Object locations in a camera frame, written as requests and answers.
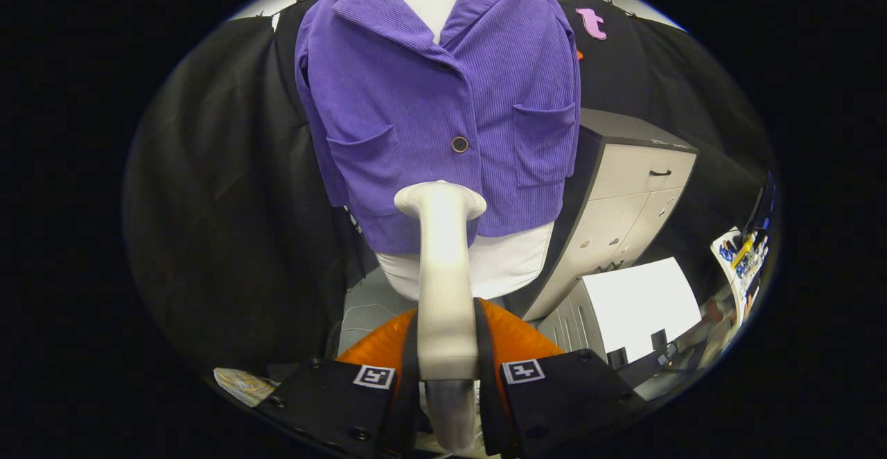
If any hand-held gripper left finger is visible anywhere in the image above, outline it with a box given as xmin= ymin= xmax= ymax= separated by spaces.
xmin=253 ymin=306 xmax=421 ymax=457

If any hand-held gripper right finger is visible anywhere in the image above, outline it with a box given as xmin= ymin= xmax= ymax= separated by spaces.
xmin=475 ymin=297 xmax=649 ymax=458

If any purple corduroy jacket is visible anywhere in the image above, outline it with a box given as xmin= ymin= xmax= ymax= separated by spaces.
xmin=295 ymin=0 xmax=583 ymax=255

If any white mannequin torso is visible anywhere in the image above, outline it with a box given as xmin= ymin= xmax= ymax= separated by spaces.
xmin=374 ymin=0 xmax=555 ymax=302

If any beige patterned cloth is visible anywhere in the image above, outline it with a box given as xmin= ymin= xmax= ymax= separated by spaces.
xmin=213 ymin=367 xmax=276 ymax=408

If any white low cabinet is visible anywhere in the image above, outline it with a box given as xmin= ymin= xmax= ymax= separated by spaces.
xmin=537 ymin=257 xmax=703 ymax=370

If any grey cabinet with black top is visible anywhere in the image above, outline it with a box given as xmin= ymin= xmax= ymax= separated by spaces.
xmin=523 ymin=107 xmax=699 ymax=321

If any white side table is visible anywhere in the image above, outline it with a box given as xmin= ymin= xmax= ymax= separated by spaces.
xmin=710 ymin=227 xmax=770 ymax=325

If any yellow bottle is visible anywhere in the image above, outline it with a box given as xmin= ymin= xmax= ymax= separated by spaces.
xmin=731 ymin=233 xmax=757 ymax=270

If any dark computer monitor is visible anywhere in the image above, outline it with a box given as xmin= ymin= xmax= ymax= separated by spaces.
xmin=745 ymin=171 xmax=778 ymax=238

